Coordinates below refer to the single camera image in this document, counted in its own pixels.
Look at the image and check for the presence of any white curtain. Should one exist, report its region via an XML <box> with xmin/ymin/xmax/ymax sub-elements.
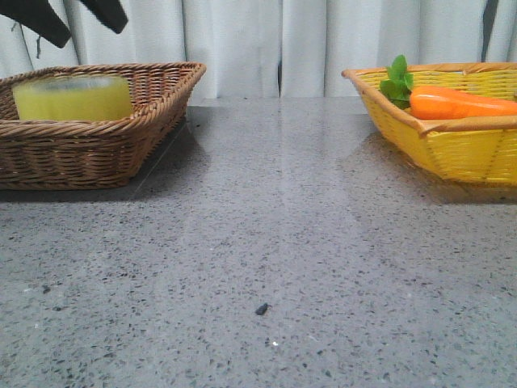
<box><xmin>1</xmin><ymin>1</ymin><xmax>516</xmax><ymax>100</ymax></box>

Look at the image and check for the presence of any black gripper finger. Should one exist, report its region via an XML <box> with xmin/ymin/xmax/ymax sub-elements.
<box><xmin>81</xmin><ymin>0</ymin><xmax>128</xmax><ymax>34</ymax></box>
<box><xmin>1</xmin><ymin>0</ymin><xmax>71</xmax><ymax>49</ymax></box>

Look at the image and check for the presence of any orange toy carrot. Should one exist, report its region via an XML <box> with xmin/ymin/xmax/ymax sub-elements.
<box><xmin>380</xmin><ymin>54</ymin><xmax>516</xmax><ymax>120</ymax></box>

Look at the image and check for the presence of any yellow woven basket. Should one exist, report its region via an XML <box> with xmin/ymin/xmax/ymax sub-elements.
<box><xmin>342</xmin><ymin>62</ymin><xmax>516</xmax><ymax>186</ymax></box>

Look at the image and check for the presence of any brown wicker basket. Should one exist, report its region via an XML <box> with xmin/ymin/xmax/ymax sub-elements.
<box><xmin>1</xmin><ymin>61</ymin><xmax>207</xmax><ymax>190</ymax></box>

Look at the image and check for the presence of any small black debris speck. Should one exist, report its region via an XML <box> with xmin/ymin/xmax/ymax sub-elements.
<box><xmin>254</xmin><ymin>303</ymin><xmax>270</xmax><ymax>316</ymax></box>

